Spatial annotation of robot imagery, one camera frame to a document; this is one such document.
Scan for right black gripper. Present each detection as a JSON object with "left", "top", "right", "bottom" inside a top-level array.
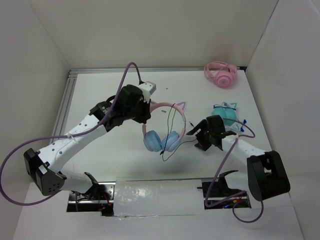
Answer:
[{"left": 187, "top": 119, "right": 214, "bottom": 151}]

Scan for black headphone cable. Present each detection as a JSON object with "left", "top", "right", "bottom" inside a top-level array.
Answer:
[{"left": 158, "top": 102, "right": 201, "bottom": 163}]

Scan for pink blue cat-ear headphones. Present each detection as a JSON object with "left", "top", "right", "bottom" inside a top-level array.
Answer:
[{"left": 142, "top": 101, "right": 187, "bottom": 154}]

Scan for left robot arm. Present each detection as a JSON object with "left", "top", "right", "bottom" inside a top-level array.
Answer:
[{"left": 23, "top": 82, "right": 156, "bottom": 200}]

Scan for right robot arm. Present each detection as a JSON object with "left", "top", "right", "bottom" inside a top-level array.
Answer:
[{"left": 186, "top": 115, "right": 291, "bottom": 202}]

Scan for pink round headphones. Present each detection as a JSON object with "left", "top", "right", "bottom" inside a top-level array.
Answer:
[{"left": 203, "top": 61, "right": 238, "bottom": 89}]

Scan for shiny foil sheet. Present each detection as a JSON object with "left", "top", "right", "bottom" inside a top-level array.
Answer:
[{"left": 113, "top": 179, "right": 205, "bottom": 217}]

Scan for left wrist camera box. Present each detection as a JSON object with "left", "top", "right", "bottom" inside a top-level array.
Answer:
[{"left": 137, "top": 81, "right": 157, "bottom": 103}]

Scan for aluminium frame rail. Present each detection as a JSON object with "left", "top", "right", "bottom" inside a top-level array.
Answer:
[{"left": 58, "top": 67, "right": 254, "bottom": 130}]

